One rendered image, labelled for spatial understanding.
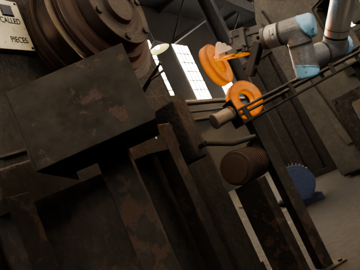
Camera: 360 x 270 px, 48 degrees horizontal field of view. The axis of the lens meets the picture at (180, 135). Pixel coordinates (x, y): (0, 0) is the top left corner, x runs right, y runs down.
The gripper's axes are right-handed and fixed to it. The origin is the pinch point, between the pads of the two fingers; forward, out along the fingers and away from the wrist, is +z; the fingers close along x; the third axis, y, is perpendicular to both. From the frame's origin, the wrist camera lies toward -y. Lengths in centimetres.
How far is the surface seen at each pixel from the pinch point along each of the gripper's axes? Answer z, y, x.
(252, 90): -1.9, -11.0, -25.4
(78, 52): 24.5, 5.8, 40.0
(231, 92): 3.6, -10.7, -16.8
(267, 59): 111, 61, -386
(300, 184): 34, -74, -179
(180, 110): 17.7, -14.3, -0.3
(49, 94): -12, -15, 85
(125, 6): 19.4, 22.1, 19.9
